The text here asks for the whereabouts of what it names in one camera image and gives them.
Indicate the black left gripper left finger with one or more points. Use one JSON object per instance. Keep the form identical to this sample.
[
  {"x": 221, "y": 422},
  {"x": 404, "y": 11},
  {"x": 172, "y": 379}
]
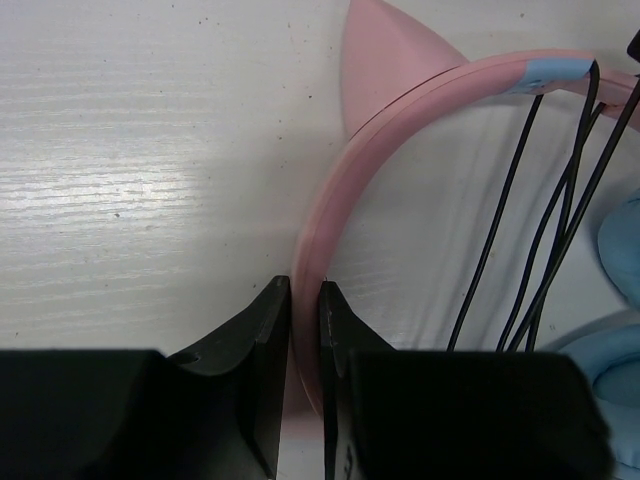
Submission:
[{"x": 210, "y": 411}]

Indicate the pink blue cat-ear headphones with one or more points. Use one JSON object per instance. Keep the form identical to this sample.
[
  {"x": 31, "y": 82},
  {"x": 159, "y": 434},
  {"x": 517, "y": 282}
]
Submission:
[{"x": 398, "y": 77}]

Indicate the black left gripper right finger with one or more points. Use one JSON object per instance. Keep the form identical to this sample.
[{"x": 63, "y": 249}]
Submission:
[{"x": 416, "y": 414}]

